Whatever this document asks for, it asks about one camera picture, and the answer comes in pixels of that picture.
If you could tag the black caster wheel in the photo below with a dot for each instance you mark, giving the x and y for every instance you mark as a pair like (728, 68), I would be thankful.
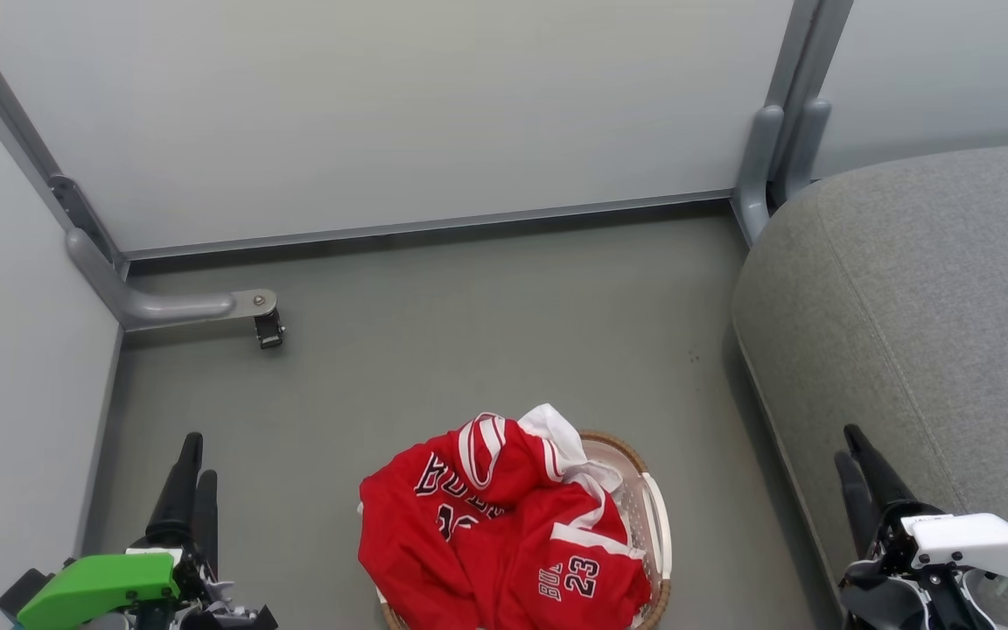
(269, 331)

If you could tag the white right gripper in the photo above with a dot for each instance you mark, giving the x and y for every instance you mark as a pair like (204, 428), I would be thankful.
(968, 538)

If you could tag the grey partition foot bar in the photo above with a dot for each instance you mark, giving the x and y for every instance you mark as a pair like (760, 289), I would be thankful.
(171, 306)

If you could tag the red basketball jersey white trim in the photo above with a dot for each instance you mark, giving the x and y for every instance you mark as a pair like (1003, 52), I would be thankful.
(421, 534)

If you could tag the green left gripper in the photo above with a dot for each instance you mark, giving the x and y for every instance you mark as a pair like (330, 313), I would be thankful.
(97, 586)

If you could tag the grey upright partition frame post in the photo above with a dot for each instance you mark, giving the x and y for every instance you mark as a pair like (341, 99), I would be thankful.
(806, 52)

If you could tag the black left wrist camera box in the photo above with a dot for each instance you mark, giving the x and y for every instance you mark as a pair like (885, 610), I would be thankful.
(24, 593)

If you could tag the grey partition foot bracket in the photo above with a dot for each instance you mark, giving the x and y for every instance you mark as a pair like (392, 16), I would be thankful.
(758, 166)
(806, 144)

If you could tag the grey slanted partition frame post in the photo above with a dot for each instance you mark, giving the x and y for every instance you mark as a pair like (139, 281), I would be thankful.
(5, 114)

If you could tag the woven white laundry basket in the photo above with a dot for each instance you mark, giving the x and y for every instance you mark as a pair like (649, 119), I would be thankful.
(653, 525)

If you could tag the grey fabric sofa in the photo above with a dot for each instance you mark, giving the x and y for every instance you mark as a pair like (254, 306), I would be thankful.
(906, 306)

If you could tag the red basketball shorts number 23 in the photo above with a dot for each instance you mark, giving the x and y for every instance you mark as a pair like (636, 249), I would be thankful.
(574, 582)

